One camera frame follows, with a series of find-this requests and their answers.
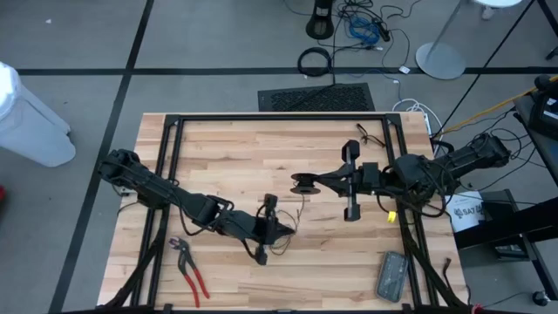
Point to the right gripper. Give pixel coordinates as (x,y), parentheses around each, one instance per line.
(352,192)

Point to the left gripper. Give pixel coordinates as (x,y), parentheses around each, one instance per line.
(257,229)

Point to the black caster wheel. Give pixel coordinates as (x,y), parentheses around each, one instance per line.
(540,298)

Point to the white power strip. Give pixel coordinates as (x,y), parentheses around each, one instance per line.
(427,124)

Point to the small white adapter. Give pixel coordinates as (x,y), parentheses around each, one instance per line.
(404,70)

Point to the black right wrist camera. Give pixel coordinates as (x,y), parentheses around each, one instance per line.
(370,172)

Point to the black aluminium table frame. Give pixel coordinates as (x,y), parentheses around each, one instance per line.
(283,117)

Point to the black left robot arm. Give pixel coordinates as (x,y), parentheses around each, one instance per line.
(161,192)

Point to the black stand foot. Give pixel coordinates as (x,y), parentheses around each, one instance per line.
(320,26)

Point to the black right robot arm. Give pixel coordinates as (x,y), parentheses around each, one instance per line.
(462,159)

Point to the black equipment cart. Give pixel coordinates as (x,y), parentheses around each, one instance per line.
(514,220)

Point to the white printed paper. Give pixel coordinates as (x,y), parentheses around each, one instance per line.
(466,216)

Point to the grey clear plastic case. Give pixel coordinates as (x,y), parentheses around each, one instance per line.
(391,279)

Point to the black device with label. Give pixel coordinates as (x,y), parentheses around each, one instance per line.
(548,113)

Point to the person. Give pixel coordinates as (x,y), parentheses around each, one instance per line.
(488,13)

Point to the black floor mat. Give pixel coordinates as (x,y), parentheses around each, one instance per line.
(318,98)

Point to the white trash bin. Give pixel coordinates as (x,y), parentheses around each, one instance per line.
(30,126)

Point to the white round pedestal stand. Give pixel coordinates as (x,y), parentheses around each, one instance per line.
(440,61)

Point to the black eyeglasses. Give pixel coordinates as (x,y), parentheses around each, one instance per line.
(362,138)

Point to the black power strip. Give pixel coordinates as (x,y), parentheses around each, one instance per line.
(383,31)

